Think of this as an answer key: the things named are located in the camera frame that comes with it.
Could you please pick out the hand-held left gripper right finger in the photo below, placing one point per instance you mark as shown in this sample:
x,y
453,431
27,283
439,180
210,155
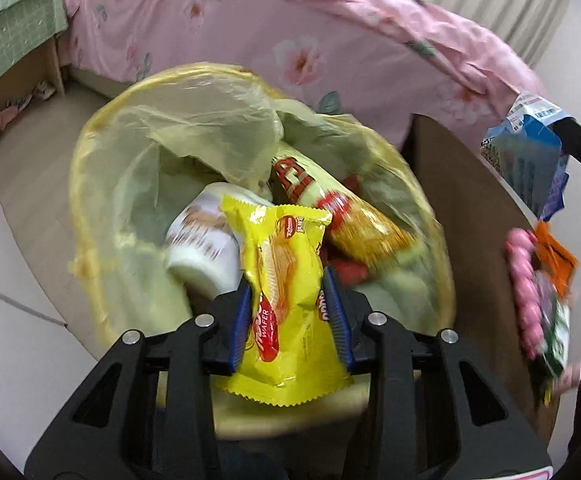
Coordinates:
x,y
338,320

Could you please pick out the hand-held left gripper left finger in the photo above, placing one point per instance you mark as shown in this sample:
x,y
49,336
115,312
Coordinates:
x,y
243,325

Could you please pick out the red sausage wrapper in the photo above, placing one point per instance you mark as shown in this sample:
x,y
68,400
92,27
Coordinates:
x,y
353,271

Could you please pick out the yellow wafer packet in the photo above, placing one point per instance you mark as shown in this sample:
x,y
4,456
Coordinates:
x,y
285,280

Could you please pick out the blue white packet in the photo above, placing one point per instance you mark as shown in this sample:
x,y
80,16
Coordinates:
x,y
525,155

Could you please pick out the white paper cup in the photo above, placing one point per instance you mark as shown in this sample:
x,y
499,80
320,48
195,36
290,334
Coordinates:
x,y
200,245

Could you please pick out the yellow orange chips bag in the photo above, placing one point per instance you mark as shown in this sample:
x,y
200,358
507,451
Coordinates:
x,y
370,230

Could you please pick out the orange packet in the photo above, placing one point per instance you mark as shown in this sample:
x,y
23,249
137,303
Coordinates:
x,y
555,255

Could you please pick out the yellow plastic bin bag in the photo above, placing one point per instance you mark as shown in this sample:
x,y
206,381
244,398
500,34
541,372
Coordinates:
x,y
135,160

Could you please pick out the pink caterpillar toy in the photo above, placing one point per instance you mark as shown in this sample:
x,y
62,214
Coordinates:
x,y
523,290

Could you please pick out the pink floral duvet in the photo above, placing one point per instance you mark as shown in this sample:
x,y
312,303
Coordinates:
x,y
420,25

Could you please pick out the bed with pink floral sheet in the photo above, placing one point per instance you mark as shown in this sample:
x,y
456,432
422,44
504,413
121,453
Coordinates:
x,y
220,35

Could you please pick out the white sneaker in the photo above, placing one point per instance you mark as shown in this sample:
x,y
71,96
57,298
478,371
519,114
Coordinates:
x,y
45,92
24,102

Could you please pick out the pink slipper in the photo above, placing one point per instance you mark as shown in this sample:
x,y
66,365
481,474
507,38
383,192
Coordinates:
x,y
3,120

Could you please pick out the wooden nightstand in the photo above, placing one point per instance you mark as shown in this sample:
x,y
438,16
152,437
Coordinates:
x,y
15,90

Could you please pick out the green checked cloth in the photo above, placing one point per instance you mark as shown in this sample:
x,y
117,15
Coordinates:
x,y
10,45

